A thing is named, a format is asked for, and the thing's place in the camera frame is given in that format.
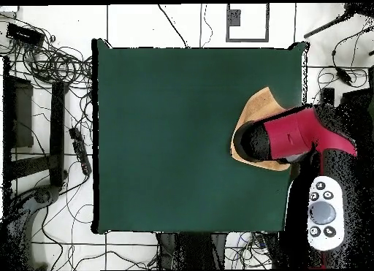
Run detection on tan terry towel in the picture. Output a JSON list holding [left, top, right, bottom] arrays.
[[229, 86, 293, 172]]

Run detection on dark green table cloth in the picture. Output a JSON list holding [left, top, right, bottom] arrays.
[[91, 38, 309, 235]]

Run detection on black power strip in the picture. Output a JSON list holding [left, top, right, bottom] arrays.
[[68, 126, 93, 177]]

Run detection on grey round stand base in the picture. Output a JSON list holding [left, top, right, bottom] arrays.
[[5, 183, 62, 245]]

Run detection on black tripod leg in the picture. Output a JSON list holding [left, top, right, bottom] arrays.
[[302, 2, 374, 39]]

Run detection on black hub box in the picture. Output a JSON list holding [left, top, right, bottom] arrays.
[[5, 22, 45, 47]]

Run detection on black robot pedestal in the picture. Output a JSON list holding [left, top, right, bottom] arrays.
[[157, 232, 227, 270]]

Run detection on thin wavy cable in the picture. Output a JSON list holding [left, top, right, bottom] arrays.
[[202, 3, 213, 48]]

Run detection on black cable tangle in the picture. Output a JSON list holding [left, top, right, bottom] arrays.
[[0, 13, 93, 91], [226, 231, 274, 269]]

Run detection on thin black cable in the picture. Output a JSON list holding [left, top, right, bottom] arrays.
[[157, 3, 189, 49]]

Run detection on loose black floor cables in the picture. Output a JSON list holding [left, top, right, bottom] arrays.
[[28, 153, 159, 271]]

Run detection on grey square floor frame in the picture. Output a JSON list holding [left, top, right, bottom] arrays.
[[225, 3, 270, 43]]

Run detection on black power adapter with cable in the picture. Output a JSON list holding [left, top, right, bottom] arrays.
[[331, 25, 370, 88]]

